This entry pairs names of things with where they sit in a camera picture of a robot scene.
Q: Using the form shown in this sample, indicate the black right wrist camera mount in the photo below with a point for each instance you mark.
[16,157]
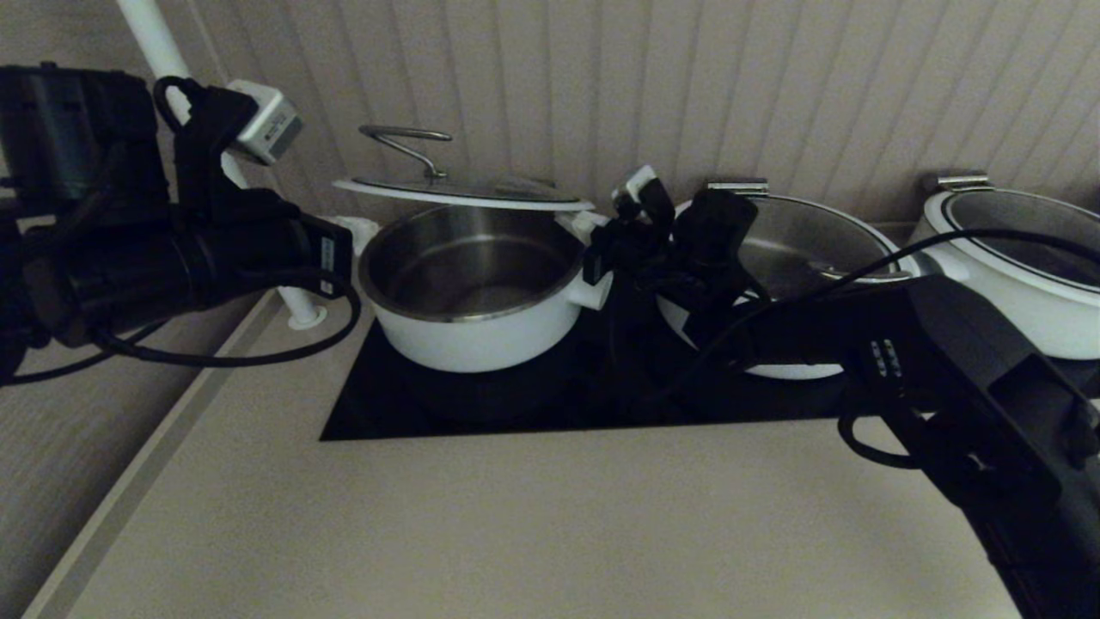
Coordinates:
[713,232]

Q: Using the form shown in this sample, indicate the white round pot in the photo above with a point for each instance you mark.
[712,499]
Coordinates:
[1031,322]
[481,344]
[791,371]

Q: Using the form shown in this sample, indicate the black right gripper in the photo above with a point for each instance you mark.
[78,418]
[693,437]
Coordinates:
[670,284]

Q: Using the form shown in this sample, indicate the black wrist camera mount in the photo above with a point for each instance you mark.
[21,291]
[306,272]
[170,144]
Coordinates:
[77,129]
[713,232]

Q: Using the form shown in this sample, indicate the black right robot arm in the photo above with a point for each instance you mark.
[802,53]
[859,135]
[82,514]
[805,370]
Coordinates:
[988,413]

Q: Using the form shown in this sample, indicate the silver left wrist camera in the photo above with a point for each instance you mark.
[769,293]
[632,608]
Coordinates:
[268,125]

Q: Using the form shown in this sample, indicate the white support pole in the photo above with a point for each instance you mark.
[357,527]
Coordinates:
[155,39]

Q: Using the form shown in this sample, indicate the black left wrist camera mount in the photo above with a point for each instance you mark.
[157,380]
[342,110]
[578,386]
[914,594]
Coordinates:
[77,129]

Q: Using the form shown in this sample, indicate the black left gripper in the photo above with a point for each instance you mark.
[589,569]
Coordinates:
[172,266]

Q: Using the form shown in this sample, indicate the small black glass hob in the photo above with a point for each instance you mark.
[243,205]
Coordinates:
[1087,371]

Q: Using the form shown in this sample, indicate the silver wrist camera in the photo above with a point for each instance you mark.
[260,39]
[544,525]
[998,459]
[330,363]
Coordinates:
[636,185]
[268,125]

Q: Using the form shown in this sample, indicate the wide black glass hob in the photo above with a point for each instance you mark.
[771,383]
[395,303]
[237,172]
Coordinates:
[481,404]

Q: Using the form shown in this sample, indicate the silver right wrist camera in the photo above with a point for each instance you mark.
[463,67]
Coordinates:
[636,185]

